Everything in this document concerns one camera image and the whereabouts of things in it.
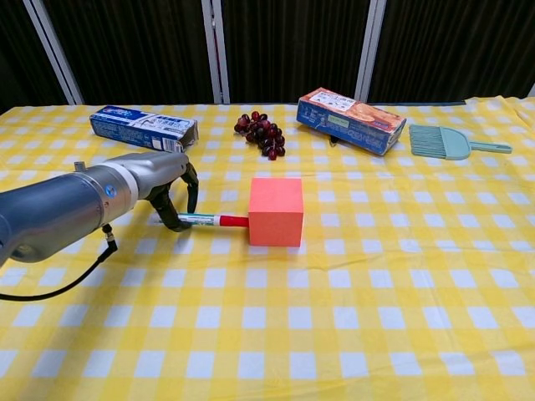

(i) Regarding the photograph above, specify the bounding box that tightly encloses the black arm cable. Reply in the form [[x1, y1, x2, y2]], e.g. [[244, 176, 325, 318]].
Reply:
[[0, 224, 120, 302]]

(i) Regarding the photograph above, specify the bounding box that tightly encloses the yellow white checked tablecloth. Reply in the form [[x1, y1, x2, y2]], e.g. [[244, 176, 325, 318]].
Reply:
[[0, 95, 535, 401]]

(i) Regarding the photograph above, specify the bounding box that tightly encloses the grey metal frame post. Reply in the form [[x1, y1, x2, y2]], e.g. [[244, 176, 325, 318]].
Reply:
[[23, 0, 85, 105], [354, 0, 387, 103], [201, 0, 232, 105]]

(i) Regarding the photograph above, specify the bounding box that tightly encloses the red capped white marker pen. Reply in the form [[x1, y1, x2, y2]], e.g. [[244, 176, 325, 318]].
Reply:
[[178, 211, 251, 231]]

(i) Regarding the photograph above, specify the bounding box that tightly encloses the blue toothpaste box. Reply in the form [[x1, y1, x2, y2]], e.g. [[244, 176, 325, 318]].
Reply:
[[89, 104, 200, 153]]

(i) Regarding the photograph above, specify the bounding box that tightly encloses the orange blue cookie box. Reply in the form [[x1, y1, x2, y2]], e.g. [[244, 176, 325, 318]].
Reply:
[[296, 87, 408, 157]]

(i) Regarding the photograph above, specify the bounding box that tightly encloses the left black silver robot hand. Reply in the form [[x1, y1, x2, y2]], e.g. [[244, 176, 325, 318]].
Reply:
[[124, 151, 200, 233]]

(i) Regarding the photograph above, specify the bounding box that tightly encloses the pink cube block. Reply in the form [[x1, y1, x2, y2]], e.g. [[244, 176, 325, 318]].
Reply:
[[247, 176, 304, 248]]

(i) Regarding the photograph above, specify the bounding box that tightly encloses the light green plastic brush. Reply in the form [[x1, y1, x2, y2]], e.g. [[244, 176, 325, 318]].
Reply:
[[408, 124, 513, 162]]

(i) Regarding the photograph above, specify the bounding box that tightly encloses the dark red grape bunch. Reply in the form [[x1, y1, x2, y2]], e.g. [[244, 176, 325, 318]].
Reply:
[[233, 110, 287, 161]]

